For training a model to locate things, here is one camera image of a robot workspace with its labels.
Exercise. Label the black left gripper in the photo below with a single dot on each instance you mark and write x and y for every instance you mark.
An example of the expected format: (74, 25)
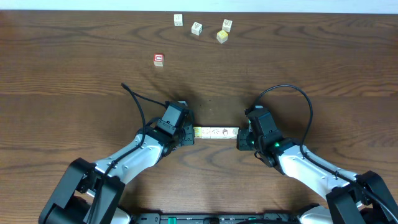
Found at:
(188, 135)

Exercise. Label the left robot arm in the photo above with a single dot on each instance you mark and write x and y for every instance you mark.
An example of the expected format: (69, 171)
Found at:
(90, 192)

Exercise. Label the wooden block with lattice top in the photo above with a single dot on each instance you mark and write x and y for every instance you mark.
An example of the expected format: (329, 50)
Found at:
(227, 25)

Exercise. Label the plain white wooden block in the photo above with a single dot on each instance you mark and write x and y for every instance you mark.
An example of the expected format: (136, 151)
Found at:
(205, 132)

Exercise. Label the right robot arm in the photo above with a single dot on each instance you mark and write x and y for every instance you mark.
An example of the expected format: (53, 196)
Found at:
(351, 197)

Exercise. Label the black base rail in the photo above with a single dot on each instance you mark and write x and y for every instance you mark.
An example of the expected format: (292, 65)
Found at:
(213, 218)

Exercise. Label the yellow letter K block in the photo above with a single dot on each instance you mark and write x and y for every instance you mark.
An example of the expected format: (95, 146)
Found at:
(224, 133)

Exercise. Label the red top wooden block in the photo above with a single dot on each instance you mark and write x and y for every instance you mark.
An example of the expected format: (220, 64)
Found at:
(158, 60)

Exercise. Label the wooden block with number three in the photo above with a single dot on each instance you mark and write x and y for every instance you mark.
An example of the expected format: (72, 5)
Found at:
(197, 28)

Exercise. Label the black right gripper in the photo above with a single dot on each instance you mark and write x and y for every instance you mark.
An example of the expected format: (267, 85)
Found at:
(242, 144)

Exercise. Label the wooden block with animal drawing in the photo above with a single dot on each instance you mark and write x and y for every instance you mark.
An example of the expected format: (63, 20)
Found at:
(178, 20)

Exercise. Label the yellow letter G block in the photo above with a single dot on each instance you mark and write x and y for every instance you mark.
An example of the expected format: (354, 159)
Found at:
(233, 133)

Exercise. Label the green edged wooden block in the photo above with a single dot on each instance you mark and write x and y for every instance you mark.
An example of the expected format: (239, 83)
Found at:
(215, 133)

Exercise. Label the yellow top wooden block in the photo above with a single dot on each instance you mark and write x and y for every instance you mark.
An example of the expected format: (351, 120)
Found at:
(222, 36)

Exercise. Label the yellow block with ball picture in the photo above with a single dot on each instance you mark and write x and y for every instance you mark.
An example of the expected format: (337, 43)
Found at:
(197, 132)

